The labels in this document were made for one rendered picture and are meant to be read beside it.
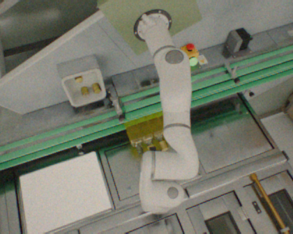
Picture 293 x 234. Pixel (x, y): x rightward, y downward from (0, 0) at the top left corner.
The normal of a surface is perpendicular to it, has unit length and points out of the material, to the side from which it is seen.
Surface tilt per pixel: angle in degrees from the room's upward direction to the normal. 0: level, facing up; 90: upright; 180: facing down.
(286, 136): 90
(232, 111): 90
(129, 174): 90
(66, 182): 90
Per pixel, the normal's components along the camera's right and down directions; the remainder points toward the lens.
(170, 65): -0.27, -0.44
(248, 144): -0.01, -0.49
